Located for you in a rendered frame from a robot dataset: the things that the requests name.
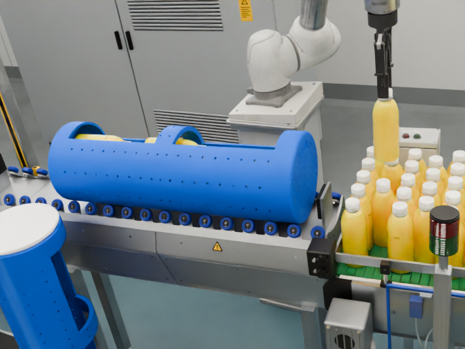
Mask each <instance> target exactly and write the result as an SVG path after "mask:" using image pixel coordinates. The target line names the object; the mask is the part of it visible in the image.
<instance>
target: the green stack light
mask: <svg viewBox="0 0 465 349"><path fill-rule="evenodd" d="M429 249H430V251H431V252H432V253H433V254H435V255H437V256H441V257H448V256H453V255H455V254H456V253H457V252H458V251H459V234H458V235H457V236H455V237H453V238H449V239H441V238H437V237H435V236H433V235H432V234H431V233H430V232H429Z"/></svg>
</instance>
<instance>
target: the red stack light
mask: <svg viewBox="0 0 465 349"><path fill-rule="evenodd" d="M459 222H460V216H459V219H458V220H457V221H455V222H453V223H449V224H442V223H439V222H436V221H434V220H432V219H431V218H430V216H429V231H430V233H431V234H432V235H433V236H435V237H437V238H441V239H449V238H453V237H455V236H457V235H458V234H459Z"/></svg>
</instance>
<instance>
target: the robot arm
mask: <svg viewBox="0 0 465 349"><path fill-rule="evenodd" d="M364 3H365V10H366V11H367V20H368V26H369V27H371V28H375V29H376V33H375V34H374V40H375V42H374V53H375V67H376V73H375V74H374V76H377V96H378V98H389V88H392V67H393V66H394V64H391V62H392V27H393V26H395V25H396V24H397V22H398V12H397V9H398V8H399V7H400V0H364ZM327 5H328V0H301V9H300V16H299V17H297V18H296V19H295V21H294V22H293V25H292V27H291V29H290V31H289V34H287V35H284V36H281V34H279V33H278V32H277V31H274V30H268V29H267V30H260V31H258V32H256V33H254V34H253V35H251V36H250V39H249V40H248V43H247V47H246V62H247V67H248V73H249V76H250V81H251V83H252V85H253V86H252V87H249V88H247V92H248V93H249V94H251V95H253V96H252V97H250V98H249V99H247V100H246V101H245V103H246V105H259V106H267V107H274V108H280V107H282V106H283V105H284V103H286V102H287V101H288V100H290V99H291V98H292V97H293V96H294V95H295V94H297V93H298V92H300V91H302V86H301V85H291V82H290V79H289V77H290V76H292V75H293V74H294V73H295V72H296V71H301V70H304V69H308V68H310V67H312V66H315V65H317V64H319V63H322V62H324V61H326V60H328V59H329V58H330V57H332V56H333V55H334V54H335V53H336V51H337V50H338V49H339V47H340V41H341V39H340V33H339V31H338V29H337V27H336V26H335V25H334V24H332V23H331V22H330V21H329V20H328V18H326V15H327Z"/></svg>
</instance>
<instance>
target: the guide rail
mask: <svg viewBox="0 0 465 349"><path fill-rule="evenodd" d="M381 260H389V261H391V269H397V270H402V271H413V272H419V273H425V274H434V270H435V264H430V263H423V262H413V261H406V260H395V259H389V258H378V257H372V256H361V255H354V254H348V253H337V252H336V262H341V263H347V264H353V265H364V266H370V267H380V263H381ZM452 277H458V278H465V268H464V267H453V272H452Z"/></svg>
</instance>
